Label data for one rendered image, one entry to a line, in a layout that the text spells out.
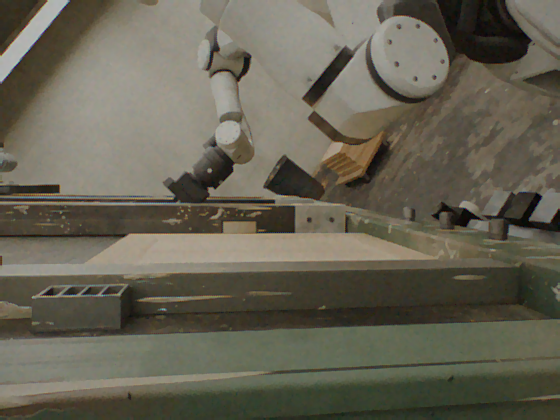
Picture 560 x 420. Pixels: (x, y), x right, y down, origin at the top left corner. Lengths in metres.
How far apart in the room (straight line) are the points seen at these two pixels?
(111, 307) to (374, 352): 0.25
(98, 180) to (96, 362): 5.99
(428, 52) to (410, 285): 0.23
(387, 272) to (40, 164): 6.04
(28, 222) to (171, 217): 0.30
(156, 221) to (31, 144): 5.47
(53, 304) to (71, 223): 0.66
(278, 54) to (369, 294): 0.25
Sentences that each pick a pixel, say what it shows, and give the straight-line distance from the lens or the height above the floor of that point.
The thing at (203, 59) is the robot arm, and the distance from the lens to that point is 1.20.
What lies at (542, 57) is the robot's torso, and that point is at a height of 0.84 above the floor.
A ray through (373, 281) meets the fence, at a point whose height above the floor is 1.03.
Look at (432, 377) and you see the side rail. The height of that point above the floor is 1.10.
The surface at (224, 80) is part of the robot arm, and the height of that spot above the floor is 1.34.
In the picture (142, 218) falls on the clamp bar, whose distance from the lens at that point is 1.02.
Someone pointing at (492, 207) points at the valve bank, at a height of 0.76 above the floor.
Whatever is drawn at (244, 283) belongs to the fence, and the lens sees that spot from 0.42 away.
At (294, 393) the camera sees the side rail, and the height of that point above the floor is 1.15.
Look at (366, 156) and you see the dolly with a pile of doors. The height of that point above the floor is 0.16.
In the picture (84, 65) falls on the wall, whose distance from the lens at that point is 6.65.
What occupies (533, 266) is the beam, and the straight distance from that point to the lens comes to 0.51.
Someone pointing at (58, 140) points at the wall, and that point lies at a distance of 6.37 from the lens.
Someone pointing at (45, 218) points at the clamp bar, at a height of 1.48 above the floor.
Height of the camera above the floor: 1.22
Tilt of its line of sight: 9 degrees down
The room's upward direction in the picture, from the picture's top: 57 degrees counter-clockwise
